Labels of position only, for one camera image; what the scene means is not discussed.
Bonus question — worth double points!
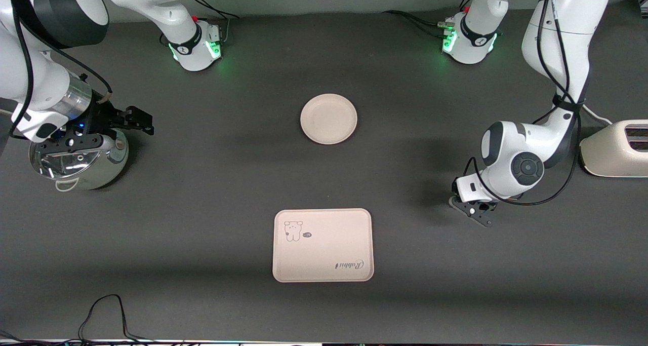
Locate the round beige plate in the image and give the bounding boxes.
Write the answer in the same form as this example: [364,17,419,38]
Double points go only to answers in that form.
[300,94,358,145]

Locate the beige rectangular rabbit tray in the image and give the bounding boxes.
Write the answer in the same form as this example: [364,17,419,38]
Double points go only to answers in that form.
[272,208,374,283]

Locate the steel cooking pot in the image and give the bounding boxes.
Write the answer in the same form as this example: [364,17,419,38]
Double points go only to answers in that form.
[53,132,130,192]

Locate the glass pot lid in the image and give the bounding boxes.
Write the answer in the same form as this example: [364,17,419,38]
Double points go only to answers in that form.
[29,143,105,179]

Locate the cream toaster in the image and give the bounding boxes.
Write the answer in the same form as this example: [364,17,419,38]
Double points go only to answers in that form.
[580,120,648,178]

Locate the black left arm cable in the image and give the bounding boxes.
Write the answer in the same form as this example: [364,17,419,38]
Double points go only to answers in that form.
[466,0,591,208]

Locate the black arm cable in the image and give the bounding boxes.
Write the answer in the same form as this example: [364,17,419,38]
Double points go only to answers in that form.
[466,0,591,208]
[9,0,113,140]

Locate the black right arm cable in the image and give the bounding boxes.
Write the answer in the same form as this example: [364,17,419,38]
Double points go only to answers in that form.
[9,0,113,140]

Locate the black right base cables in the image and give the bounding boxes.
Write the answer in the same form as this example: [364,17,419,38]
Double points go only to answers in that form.
[190,0,241,45]

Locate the black base cables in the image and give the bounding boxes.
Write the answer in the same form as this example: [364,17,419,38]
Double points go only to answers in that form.
[382,0,474,40]
[190,0,241,45]

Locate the white toaster power cable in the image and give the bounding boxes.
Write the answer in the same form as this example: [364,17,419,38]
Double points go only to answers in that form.
[582,103,614,127]

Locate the black loose floor cable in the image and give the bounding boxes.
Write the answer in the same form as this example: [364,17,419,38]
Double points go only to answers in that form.
[77,294,152,344]

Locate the black left base cables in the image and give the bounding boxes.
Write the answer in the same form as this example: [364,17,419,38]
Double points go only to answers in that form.
[382,0,474,40]

